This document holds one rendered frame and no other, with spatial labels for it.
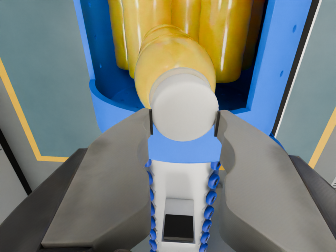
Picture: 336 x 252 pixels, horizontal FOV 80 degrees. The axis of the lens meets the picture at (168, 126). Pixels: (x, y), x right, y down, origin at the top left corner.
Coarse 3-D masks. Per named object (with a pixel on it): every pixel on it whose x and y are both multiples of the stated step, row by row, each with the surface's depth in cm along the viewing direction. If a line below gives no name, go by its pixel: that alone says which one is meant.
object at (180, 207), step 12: (168, 204) 70; (180, 204) 70; (192, 204) 70; (168, 216) 64; (180, 216) 64; (192, 216) 64; (168, 228) 61; (180, 228) 61; (192, 228) 61; (168, 240) 59; (180, 240) 59; (192, 240) 58
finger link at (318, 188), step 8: (296, 160) 8; (296, 168) 7; (304, 168) 7; (312, 168) 7; (304, 176) 7; (312, 176) 7; (320, 176) 7; (312, 184) 7; (320, 184) 7; (328, 184) 7; (312, 192) 6; (320, 192) 6; (328, 192) 6; (320, 200) 6; (328, 200) 6; (320, 208) 6; (328, 208) 6; (328, 216) 6; (328, 224) 5
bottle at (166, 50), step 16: (160, 32) 18; (176, 32) 18; (144, 48) 16; (160, 48) 14; (176, 48) 13; (192, 48) 14; (144, 64) 14; (160, 64) 13; (176, 64) 13; (192, 64) 13; (208, 64) 14; (144, 80) 14; (160, 80) 12; (208, 80) 13; (144, 96) 14
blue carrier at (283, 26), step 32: (96, 0) 30; (288, 0) 16; (96, 32) 31; (288, 32) 18; (96, 64) 31; (256, 64) 19; (288, 64) 21; (96, 96) 24; (128, 96) 38; (224, 96) 37; (256, 96) 20; (160, 160) 23; (192, 160) 23
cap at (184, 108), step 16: (176, 80) 11; (192, 80) 11; (160, 96) 11; (176, 96) 11; (192, 96) 11; (208, 96) 11; (160, 112) 11; (176, 112) 11; (192, 112) 11; (208, 112) 12; (160, 128) 12; (176, 128) 12; (192, 128) 12; (208, 128) 12
